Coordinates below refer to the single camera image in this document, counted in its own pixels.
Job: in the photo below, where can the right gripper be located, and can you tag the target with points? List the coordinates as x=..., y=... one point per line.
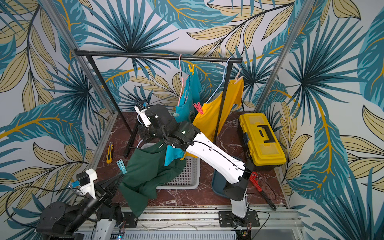
x=147, y=132

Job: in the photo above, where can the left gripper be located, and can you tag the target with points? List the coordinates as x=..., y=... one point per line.
x=103, y=194

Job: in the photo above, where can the teal clothespin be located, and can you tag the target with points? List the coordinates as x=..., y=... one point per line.
x=122, y=166

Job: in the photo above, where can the dark green t-shirt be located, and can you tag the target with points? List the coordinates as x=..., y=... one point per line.
x=135, y=194

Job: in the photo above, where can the light blue wire hanger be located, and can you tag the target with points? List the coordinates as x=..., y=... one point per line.
x=139, y=144

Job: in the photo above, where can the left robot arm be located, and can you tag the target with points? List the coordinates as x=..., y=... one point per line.
x=61, y=221

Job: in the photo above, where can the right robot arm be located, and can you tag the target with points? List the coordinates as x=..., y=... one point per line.
x=158, y=123

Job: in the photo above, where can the yellow utility knife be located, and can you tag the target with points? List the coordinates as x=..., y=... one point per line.
x=110, y=153

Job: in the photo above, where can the turquoise printed t-shirt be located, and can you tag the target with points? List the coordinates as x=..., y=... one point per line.
x=186, y=111

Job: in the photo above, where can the pink red clothespin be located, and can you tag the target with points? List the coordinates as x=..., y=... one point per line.
x=199, y=108

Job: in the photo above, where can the yellow t-shirt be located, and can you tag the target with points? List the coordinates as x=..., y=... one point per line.
x=207, y=122

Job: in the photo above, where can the grey perforated plastic basket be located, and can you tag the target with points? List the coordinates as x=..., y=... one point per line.
x=180, y=174

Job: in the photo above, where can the yellow clothespin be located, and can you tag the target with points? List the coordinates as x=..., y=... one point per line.
x=191, y=69

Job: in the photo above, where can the dark teal plastic tray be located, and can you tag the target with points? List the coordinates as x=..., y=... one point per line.
x=220, y=183

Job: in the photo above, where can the beige pink clothespin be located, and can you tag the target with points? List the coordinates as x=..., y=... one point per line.
x=239, y=76

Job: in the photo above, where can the black clothes rack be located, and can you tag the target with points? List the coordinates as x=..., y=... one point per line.
x=114, y=54

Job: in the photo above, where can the yellow black toolbox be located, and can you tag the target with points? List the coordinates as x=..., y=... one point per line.
x=260, y=144

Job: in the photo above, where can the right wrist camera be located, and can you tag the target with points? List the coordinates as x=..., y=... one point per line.
x=141, y=108

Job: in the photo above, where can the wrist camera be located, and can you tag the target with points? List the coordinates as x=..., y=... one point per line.
x=84, y=185
x=141, y=108

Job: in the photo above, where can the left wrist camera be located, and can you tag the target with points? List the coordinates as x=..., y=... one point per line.
x=84, y=185

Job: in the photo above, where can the pale blue wire hanger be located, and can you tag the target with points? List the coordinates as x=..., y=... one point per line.
x=222, y=81

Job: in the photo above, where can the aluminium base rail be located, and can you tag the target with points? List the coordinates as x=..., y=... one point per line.
x=201, y=223

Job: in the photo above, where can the right aluminium frame post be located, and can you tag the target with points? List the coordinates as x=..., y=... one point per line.
x=299, y=21

